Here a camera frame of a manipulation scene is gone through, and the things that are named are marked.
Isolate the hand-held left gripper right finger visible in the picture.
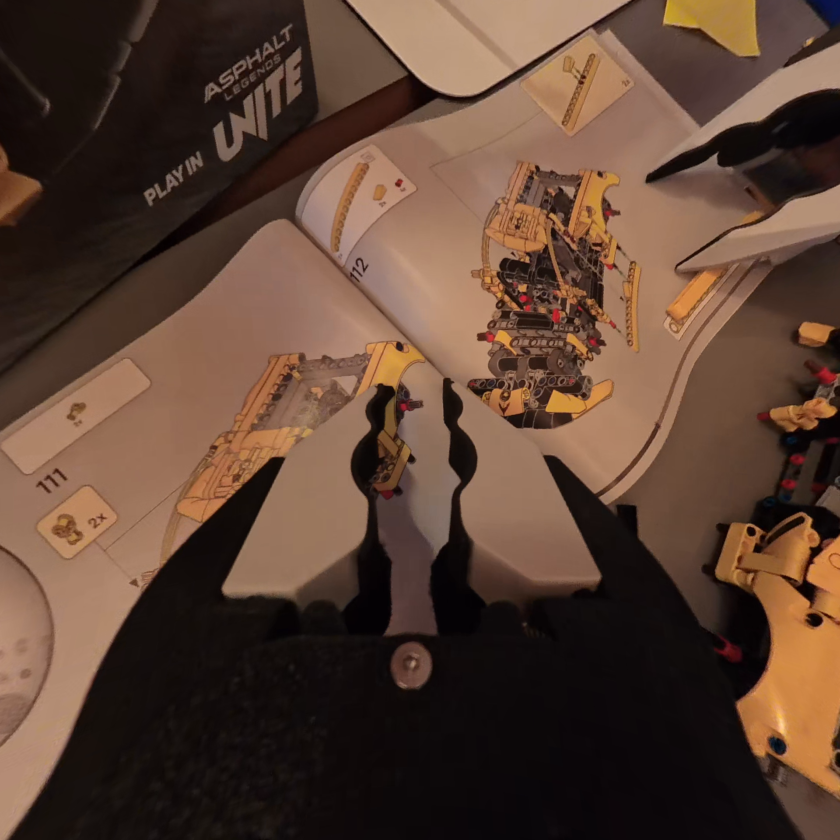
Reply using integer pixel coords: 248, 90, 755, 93
430, 377, 603, 616

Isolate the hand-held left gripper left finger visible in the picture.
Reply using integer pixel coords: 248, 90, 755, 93
220, 384, 395, 619

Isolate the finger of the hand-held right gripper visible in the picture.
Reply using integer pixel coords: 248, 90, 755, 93
645, 45, 840, 186
675, 176, 840, 274

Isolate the yellow black brick car model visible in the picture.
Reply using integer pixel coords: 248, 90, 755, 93
702, 322, 840, 798

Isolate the grey desk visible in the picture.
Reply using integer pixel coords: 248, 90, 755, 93
0, 0, 840, 840

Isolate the yellow paper sheet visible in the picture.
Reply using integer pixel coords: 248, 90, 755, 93
663, 0, 762, 59

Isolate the open instruction booklet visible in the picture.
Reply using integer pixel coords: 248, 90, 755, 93
0, 28, 775, 769

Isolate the black toy car box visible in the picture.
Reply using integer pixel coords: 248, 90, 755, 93
0, 0, 320, 375

